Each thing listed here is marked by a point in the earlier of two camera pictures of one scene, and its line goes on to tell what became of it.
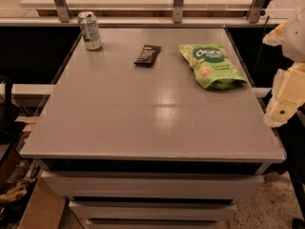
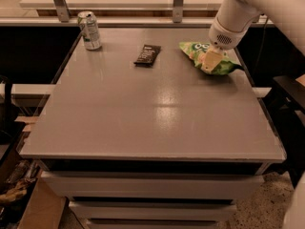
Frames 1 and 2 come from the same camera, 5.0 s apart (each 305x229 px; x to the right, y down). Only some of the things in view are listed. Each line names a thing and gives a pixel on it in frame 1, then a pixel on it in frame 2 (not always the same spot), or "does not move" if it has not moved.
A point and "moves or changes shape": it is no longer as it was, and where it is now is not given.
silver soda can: x=90 y=30 does not move
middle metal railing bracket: x=177 y=6 does not move
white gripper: x=295 y=38 to x=219 y=36
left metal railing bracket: x=60 y=3 does not move
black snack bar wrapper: x=148 y=55 does not move
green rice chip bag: x=213 y=66 moves or changes shape
